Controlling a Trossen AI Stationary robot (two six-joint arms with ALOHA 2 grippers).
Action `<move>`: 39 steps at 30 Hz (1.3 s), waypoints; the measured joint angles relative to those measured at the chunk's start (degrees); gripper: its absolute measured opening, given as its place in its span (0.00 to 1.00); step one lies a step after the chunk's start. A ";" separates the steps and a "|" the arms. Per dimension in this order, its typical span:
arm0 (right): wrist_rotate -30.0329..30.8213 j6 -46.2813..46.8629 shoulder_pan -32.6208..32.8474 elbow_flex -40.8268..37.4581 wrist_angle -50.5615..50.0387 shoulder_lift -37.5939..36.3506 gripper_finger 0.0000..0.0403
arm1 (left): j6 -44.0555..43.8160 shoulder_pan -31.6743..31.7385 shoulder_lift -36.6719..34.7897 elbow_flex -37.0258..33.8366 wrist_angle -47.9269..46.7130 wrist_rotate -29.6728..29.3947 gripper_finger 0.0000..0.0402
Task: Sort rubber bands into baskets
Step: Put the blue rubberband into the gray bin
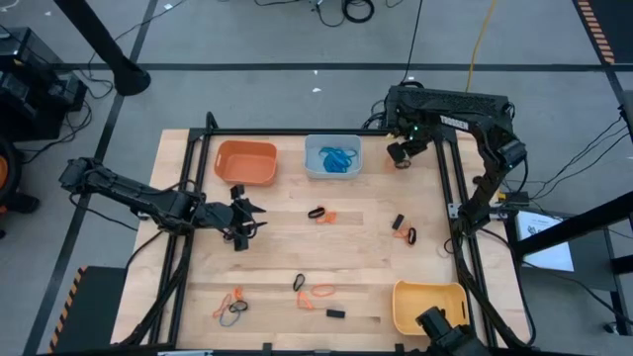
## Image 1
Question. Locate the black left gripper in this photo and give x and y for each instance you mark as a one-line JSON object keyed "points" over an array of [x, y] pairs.
{"points": [[217, 216]]}

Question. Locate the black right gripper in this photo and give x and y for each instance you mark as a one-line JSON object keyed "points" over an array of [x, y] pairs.
{"points": [[403, 151]]}

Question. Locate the blue rubber band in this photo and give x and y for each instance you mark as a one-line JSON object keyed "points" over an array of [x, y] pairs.
{"points": [[338, 169], [334, 167], [230, 326], [348, 154], [341, 160], [329, 158]]}

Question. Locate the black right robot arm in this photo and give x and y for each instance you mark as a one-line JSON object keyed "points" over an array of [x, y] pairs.
{"points": [[489, 163]]}

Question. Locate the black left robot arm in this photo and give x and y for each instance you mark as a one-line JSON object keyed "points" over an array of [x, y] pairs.
{"points": [[128, 193]]}

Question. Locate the orange plastic basket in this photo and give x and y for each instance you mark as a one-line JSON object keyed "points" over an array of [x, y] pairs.
{"points": [[245, 163]]}

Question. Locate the black perforated computer case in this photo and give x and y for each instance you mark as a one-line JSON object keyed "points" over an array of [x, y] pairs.
{"points": [[445, 101]]}

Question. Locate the white plastic basket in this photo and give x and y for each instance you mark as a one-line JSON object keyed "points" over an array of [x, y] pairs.
{"points": [[310, 148]]}

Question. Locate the black power adapter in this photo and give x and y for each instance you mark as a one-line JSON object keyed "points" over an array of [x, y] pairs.
{"points": [[516, 199]]}

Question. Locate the yellow plastic basket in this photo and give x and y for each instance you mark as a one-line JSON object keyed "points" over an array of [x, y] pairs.
{"points": [[405, 301]]}

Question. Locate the black hazard striped mat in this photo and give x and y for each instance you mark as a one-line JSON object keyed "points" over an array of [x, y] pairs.
{"points": [[618, 25], [99, 306]]}

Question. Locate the white printed paper sheet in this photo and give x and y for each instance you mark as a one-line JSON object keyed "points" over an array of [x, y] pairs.
{"points": [[549, 257]]}

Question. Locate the black pole with base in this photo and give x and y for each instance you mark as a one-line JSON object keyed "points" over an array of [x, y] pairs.
{"points": [[128, 76]]}

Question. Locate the black diagonal beam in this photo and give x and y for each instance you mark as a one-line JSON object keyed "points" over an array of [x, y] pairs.
{"points": [[583, 222]]}

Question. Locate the black and orange wheel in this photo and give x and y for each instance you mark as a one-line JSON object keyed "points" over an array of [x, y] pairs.
{"points": [[12, 148]]}

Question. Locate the black equipment cart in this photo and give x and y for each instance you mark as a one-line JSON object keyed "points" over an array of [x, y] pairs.
{"points": [[29, 89]]}

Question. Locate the black aluminium table frame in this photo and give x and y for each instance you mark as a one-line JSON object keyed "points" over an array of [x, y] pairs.
{"points": [[321, 132]]}

